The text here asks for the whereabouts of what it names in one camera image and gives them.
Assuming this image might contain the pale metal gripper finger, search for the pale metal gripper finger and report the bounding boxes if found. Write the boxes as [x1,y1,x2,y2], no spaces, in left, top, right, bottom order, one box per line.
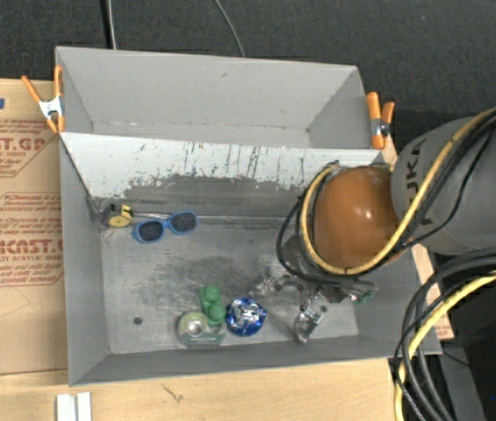
[294,304,325,345]
[253,270,291,296]

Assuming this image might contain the clear tape dispenser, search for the clear tape dispenser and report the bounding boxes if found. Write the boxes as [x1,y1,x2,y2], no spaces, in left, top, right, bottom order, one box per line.
[176,310,227,347]

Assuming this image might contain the grey metal bin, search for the grey metal bin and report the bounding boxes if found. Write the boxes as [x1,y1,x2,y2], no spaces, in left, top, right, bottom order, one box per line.
[54,45,444,388]

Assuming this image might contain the blue sunglasses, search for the blue sunglasses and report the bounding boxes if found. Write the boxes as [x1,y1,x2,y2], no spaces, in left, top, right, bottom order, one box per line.
[132,209,199,245]

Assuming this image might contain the brown cardboard board red print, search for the brown cardboard board red print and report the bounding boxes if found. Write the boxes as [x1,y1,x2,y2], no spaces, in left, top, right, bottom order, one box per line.
[0,75,69,377]

